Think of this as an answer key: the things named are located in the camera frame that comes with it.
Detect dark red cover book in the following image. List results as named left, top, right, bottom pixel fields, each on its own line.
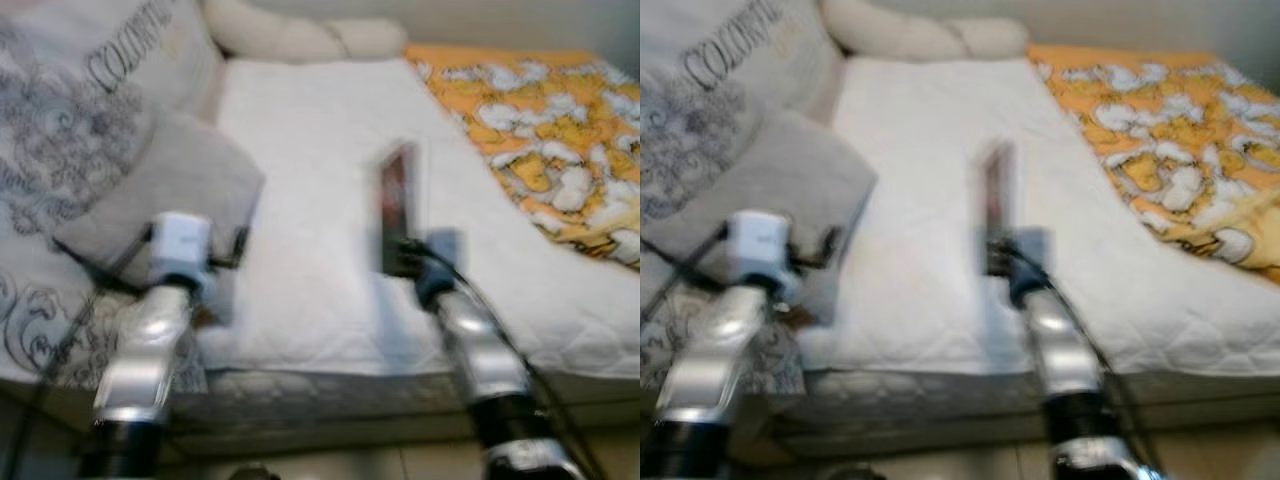
left=980, top=143, right=1016, bottom=271
left=378, top=143, right=419, bottom=276

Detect grey plush pillow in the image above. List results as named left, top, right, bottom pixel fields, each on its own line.
left=52, top=112, right=266, bottom=326
left=650, top=110, right=879, bottom=326

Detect white quilted mattress pad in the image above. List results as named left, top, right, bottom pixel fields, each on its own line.
left=800, top=55, right=1280, bottom=379
left=195, top=55, right=641, bottom=379

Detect grey patterned mattress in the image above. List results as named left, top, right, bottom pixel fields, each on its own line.
left=0, top=365, right=641, bottom=453
left=760, top=365, right=1280, bottom=443

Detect grey printed lettering pillow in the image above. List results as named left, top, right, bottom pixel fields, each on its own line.
left=640, top=0, right=843, bottom=391
left=0, top=0, right=226, bottom=391

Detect orange yellow egg cartoon blanket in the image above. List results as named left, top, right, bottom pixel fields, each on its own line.
left=1027, top=42, right=1280, bottom=287
left=405, top=42, right=641, bottom=271

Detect beige knotted bolster cushion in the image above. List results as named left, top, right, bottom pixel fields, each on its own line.
left=203, top=0, right=409, bottom=63
left=822, top=0, right=1031, bottom=61

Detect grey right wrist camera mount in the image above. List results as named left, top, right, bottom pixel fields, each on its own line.
left=1015, top=228, right=1053, bottom=277
left=425, top=230, right=466, bottom=277

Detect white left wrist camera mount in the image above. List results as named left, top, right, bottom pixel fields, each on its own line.
left=728, top=210, right=791, bottom=291
left=150, top=212, right=214, bottom=291

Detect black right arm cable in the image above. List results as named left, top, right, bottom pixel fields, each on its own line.
left=1000, top=245, right=1166, bottom=480
left=410, top=245, right=603, bottom=480

